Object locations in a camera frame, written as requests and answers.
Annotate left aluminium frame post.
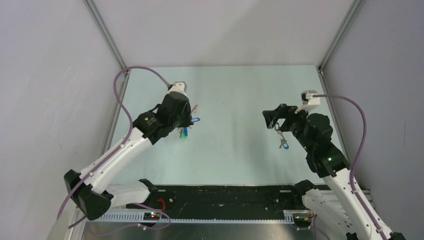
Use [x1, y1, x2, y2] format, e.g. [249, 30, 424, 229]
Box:
[82, 0, 128, 75]

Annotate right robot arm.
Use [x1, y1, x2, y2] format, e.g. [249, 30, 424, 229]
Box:
[262, 104, 405, 240]

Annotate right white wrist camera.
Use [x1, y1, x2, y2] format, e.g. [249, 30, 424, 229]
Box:
[295, 90, 321, 114]

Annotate grey cable duct rail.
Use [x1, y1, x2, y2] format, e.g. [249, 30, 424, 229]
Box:
[94, 210, 295, 224]

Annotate red-handled key organizer with rings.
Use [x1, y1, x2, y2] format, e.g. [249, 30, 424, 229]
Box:
[191, 104, 199, 113]

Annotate right aluminium frame post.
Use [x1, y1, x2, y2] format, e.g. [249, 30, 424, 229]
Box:
[317, 0, 365, 76]

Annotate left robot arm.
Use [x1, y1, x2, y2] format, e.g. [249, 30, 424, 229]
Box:
[63, 91, 193, 220]

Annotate green key tag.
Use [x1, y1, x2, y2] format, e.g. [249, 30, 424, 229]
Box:
[179, 129, 188, 139]

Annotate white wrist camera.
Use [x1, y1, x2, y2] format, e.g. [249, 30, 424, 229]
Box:
[167, 81, 187, 96]
[295, 90, 321, 114]

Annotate aluminium frame post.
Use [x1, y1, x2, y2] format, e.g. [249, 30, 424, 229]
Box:
[82, 0, 128, 75]
[317, 0, 365, 76]

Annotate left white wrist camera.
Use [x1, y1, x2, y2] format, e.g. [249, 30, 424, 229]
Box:
[167, 81, 187, 96]

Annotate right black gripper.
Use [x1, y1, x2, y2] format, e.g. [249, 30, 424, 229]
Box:
[261, 103, 313, 152]

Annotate removed keys with tags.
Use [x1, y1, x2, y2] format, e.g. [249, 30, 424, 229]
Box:
[276, 130, 289, 150]

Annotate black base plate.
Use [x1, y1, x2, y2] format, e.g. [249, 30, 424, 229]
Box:
[143, 185, 313, 218]

